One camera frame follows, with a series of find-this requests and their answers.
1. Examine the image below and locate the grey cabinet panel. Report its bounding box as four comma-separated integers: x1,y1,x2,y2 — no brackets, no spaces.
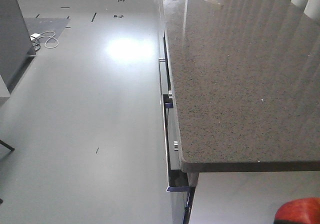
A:
0,0,36,93

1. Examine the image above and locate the grey speckled kitchen counter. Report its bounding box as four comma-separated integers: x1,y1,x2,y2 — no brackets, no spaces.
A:
157,0,320,224

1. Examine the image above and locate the red yellow apple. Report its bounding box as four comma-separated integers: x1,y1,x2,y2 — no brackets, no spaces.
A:
273,197,320,224

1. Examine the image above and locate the white power adapter with cable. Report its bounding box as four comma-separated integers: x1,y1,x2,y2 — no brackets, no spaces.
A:
29,30,59,52

